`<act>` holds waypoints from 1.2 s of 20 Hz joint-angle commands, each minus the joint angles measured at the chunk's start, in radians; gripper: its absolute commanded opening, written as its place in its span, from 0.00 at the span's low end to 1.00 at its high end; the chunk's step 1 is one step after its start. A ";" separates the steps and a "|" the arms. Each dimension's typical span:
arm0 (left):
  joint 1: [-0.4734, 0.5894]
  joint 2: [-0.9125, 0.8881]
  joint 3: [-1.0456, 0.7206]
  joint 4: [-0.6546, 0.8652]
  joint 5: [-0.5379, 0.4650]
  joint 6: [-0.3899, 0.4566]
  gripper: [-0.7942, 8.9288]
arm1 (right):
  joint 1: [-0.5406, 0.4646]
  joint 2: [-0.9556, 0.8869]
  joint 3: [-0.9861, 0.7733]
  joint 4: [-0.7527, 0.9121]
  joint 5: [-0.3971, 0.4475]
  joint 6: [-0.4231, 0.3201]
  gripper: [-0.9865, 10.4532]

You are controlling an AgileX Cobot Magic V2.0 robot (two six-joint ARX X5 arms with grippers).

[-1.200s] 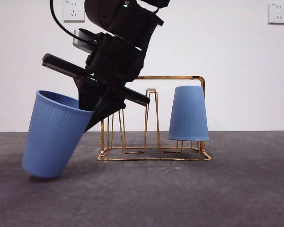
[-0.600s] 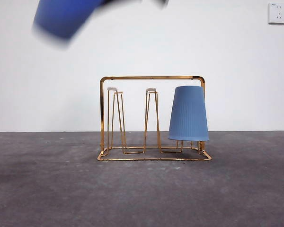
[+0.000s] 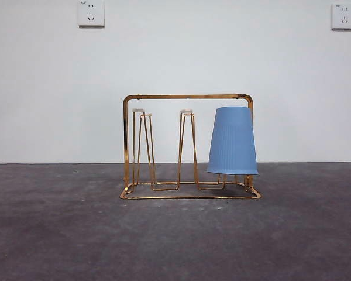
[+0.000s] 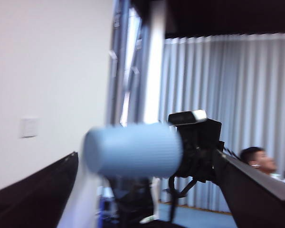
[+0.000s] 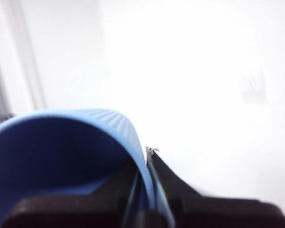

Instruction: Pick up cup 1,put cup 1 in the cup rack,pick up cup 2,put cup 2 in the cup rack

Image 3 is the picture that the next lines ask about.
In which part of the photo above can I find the blue ribbed plastic cup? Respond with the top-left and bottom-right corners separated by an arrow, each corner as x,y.
206,106 -> 259,176

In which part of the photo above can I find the gold wire cup rack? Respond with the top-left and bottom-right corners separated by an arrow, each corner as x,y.
118,93 -> 263,201

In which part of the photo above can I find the white wall socket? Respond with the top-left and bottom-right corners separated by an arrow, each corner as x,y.
331,2 -> 351,30
78,0 -> 105,29

